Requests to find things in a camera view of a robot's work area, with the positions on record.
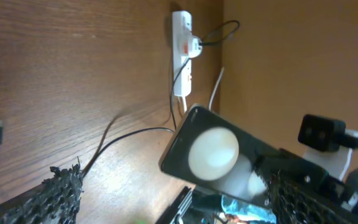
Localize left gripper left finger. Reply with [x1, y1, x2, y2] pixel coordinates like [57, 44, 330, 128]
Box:
[0, 164, 83, 224]

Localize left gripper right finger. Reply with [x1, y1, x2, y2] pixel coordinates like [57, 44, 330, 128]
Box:
[253, 148, 358, 224]

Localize white usb charger plug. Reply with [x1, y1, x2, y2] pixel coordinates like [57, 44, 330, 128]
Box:
[178, 35, 203, 58]

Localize white power strip cord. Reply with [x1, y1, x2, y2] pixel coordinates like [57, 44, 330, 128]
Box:
[180, 67, 225, 113]

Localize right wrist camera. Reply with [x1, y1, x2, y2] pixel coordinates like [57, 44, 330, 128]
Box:
[298, 114, 358, 180]

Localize white power strip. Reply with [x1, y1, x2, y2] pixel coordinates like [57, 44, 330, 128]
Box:
[172, 11, 192, 97]

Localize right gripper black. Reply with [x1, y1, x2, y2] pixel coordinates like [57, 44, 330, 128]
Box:
[155, 185, 278, 224]

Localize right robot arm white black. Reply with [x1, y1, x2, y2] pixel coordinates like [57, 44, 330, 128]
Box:
[158, 162, 358, 223]

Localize black charger cable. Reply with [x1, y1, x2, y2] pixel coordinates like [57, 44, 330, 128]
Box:
[0, 20, 241, 208]

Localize black smartphone white circles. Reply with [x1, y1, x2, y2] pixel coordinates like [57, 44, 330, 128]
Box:
[158, 104, 291, 208]

